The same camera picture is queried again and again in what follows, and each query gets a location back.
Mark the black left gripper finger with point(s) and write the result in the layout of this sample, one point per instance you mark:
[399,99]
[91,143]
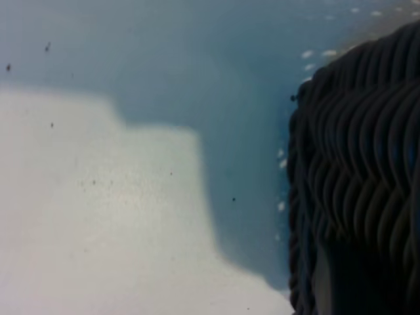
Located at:
[377,285]

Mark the dark brown wicker basket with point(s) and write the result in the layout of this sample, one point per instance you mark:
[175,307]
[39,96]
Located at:
[361,147]

